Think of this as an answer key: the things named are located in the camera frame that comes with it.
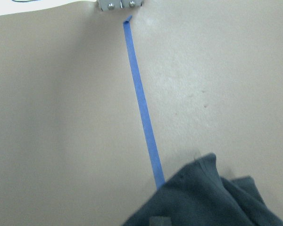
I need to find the black t-shirt with logo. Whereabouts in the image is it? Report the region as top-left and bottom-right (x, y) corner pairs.
(124, 153), (283, 226)

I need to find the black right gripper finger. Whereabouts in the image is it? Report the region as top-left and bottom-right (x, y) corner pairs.
(150, 216), (172, 226)

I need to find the aluminium frame post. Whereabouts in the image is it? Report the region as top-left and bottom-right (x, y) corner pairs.
(97, 0), (144, 11)

